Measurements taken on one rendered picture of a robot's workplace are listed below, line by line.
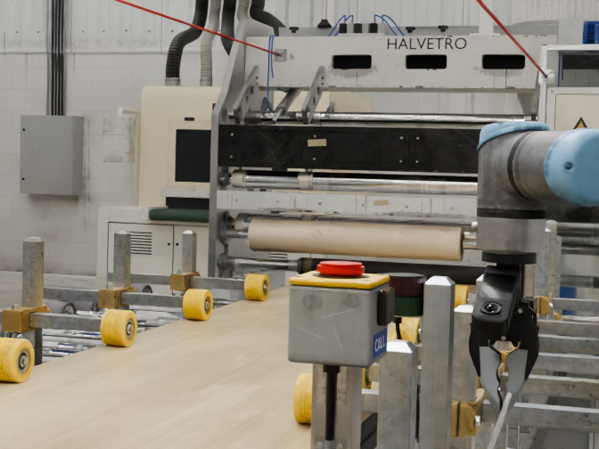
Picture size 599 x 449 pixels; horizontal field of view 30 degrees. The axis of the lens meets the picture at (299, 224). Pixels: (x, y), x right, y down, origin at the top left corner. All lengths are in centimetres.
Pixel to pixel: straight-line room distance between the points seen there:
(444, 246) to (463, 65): 72
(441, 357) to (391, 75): 298
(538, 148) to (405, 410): 38
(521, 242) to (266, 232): 278
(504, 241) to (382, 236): 262
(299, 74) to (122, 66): 717
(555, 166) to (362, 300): 50
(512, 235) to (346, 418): 58
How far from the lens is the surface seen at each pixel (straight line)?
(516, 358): 149
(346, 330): 90
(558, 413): 173
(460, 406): 167
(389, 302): 92
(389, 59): 435
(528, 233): 146
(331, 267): 92
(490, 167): 146
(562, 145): 135
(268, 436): 173
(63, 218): 1178
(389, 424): 120
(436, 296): 142
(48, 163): 1161
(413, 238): 404
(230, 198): 422
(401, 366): 119
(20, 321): 258
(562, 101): 394
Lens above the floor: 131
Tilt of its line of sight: 3 degrees down
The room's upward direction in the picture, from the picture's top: 2 degrees clockwise
